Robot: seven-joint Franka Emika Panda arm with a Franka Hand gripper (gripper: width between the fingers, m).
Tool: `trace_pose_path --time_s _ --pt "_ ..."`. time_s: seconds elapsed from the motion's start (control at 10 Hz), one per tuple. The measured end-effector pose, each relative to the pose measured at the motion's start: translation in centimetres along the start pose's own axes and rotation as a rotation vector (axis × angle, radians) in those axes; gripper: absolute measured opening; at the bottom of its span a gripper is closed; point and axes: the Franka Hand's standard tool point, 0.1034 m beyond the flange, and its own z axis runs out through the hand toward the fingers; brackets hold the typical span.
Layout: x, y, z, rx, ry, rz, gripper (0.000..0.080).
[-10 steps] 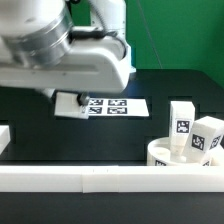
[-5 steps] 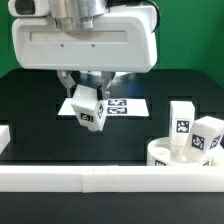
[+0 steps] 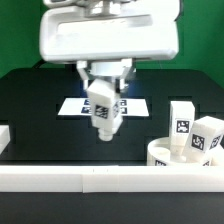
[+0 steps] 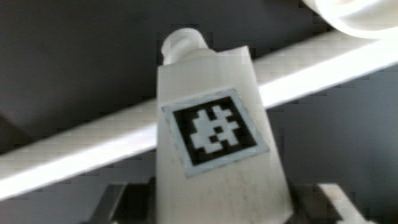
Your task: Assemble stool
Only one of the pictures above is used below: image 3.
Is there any white U-shaped fence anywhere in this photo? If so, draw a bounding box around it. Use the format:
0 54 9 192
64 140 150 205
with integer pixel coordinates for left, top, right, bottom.
0 125 224 194

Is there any white marker sheet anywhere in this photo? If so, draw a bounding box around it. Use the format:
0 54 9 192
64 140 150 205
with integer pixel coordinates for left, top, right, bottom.
58 98 149 117

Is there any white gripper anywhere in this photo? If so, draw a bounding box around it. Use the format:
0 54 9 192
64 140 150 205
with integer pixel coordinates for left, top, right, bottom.
39 3 180 92

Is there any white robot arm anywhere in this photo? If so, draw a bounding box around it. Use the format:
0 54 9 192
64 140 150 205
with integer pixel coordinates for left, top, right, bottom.
39 0 183 89

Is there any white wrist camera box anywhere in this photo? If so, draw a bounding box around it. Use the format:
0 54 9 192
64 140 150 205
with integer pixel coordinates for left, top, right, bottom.
43 0 102 8

